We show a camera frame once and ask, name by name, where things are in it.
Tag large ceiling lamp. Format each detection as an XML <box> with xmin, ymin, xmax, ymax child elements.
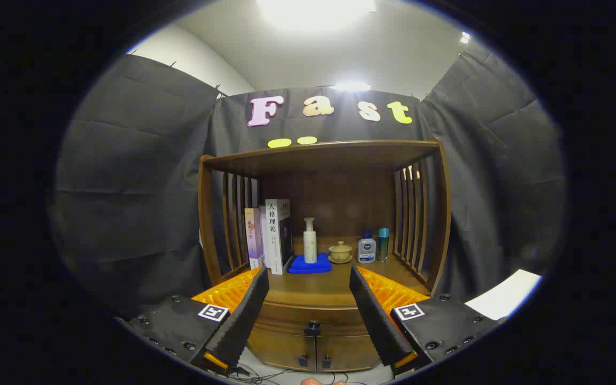
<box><xmin>257</xmin><ymin>0</ymin><xmax>377</xmax><ymax>27</ymax></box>

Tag long ceiling lamp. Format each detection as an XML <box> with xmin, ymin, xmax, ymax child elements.
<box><xmin>330</xmin><ymin>81</ymin><xmax>372</xmax><ymax>93</ymax></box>

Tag black floor cables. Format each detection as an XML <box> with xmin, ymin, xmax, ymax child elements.
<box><xmin>228</xmin><ymin>366</ymin><xmax>373</xmax><ymax>385</ymax></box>

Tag white pump bottle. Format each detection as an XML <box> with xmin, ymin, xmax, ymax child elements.
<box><xmin>303</xmin><ymin>217</ymin><xmax>318</xmax><ymax>264</ymax></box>

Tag beige lidded tea bowl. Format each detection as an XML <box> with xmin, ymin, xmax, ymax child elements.
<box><xmin>328</xmin><ymin>241</ymin><xmax>353</xmax><ymax>264</ymax></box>

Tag wooden drawer with black knob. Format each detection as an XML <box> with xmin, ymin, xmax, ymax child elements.
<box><xmin>252</xmin><ymin>301</ymin><xmax>381</xmax><ymax>338</ymax></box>

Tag purple book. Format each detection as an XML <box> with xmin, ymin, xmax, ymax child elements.
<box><xmin>244</xmin><ymin>207</ymin><xmax>265</xmax><ymax>270</ymax></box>

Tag wooden cabinet door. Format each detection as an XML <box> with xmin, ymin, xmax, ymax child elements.
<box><xmin>316</xmin><ymin>334</ymin><xmax>381</xmax><ymax>372</ymax></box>
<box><xmin>247</xmin><ymin>326</ymin><xmax>318</xmax><ymax>372</ymax></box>

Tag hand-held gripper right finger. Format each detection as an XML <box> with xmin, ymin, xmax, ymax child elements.
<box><xmin>349</xmin><ymin>265</ymin><xmax>501</xmax><ymax>376</ymax></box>

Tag thin white book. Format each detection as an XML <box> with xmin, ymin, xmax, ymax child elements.
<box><xmin>259</xmin><ymin>205</ymin><xmax>272</xmax><ymax>268</ymax></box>

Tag thick white book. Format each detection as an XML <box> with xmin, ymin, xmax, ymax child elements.
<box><xmin>265</xmin><ymin>198</ymin><xmax>294</xmax><ymax>275</ymax></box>

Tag white bottle with blue cap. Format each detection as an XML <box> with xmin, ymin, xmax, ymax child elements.
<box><xmin>357</xmin><ymin>229</ymin><xmax>377</xmax><ymax>264</ymax></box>

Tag blue folded cloth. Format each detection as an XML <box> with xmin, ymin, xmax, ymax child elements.
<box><xmin>288</xmin><ymin>253</ymin><xmax>333</xmax><ymax>274</ymax></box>

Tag brown wooden cabinet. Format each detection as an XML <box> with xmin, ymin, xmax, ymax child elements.
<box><xmin>197</xmin><ymin>139</ymin><xmax>452</xmax><ymax>373</ymax></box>

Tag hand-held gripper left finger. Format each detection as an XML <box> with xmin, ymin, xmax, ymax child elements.
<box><xmin>121</xmin><ymin>266</ymin><xmax>270</xmax><ymax>375</ymax></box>

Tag wooden countertop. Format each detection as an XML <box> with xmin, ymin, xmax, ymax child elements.
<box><xmin>221</xmin><ymin>235</ymin><xmax>430</xmax><ymax>308</ymax></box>

